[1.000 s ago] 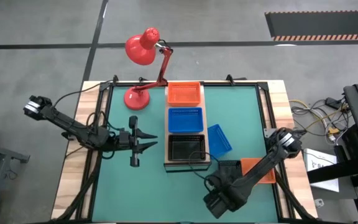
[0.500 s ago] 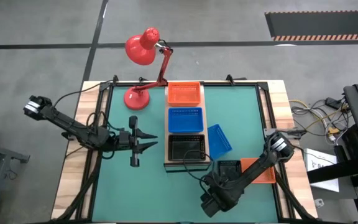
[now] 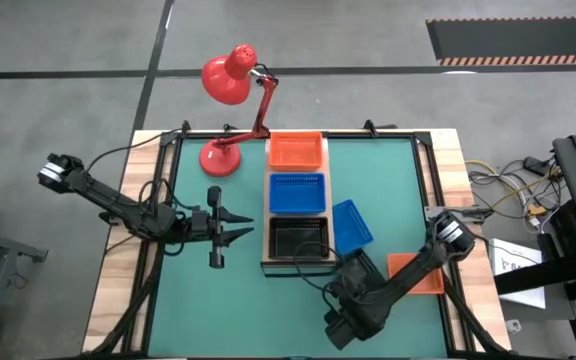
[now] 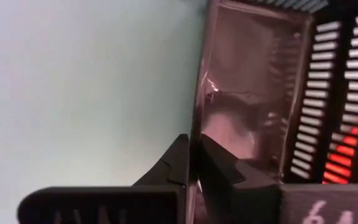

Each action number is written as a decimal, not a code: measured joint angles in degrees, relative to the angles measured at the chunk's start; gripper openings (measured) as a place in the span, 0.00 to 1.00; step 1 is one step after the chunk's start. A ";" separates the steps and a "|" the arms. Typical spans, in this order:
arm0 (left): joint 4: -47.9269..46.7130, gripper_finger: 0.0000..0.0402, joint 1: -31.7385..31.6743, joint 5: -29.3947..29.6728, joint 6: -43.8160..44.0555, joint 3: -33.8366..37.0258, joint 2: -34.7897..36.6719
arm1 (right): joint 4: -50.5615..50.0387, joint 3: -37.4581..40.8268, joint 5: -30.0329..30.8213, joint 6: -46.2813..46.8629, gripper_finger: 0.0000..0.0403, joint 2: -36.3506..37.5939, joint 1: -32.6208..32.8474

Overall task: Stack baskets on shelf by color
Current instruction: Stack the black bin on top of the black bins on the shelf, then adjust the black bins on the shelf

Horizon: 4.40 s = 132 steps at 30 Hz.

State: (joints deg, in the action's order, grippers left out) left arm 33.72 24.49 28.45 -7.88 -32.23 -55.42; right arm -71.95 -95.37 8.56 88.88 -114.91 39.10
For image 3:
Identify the wooden shelf with black frame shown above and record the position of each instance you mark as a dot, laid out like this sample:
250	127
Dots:
278	265

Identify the black metal table frame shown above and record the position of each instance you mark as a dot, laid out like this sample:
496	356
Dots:
169	141

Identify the small white plug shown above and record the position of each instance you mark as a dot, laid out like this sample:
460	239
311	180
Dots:
513	327

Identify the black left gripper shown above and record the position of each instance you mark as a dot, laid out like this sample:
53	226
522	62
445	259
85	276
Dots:
200	227

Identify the black power adapter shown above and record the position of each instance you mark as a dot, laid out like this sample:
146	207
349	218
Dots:
535	165

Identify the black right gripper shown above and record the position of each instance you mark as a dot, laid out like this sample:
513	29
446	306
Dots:
358	280

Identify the grey metal cart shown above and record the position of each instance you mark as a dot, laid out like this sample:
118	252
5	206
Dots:
3	245

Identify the blue plastic basket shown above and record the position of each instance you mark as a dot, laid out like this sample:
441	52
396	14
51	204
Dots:
350	225
298	195

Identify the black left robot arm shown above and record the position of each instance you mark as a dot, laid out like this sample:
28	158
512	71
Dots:
118	205

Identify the green table mat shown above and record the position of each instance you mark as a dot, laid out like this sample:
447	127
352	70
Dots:
248	310

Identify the white cardboard box with print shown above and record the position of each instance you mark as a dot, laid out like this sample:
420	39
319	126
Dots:
505	255

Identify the red plastic basket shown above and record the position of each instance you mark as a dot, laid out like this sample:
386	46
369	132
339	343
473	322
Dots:
399	264
295	152

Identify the black hazard striped floor mat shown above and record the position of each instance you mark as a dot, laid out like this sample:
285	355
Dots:
518	40

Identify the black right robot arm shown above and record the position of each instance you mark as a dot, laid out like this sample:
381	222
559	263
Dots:
418	275

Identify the black equipment stand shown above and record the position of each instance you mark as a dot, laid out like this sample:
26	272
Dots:
575	165

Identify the red desk lamp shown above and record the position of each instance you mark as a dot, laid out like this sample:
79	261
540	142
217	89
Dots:
228	82

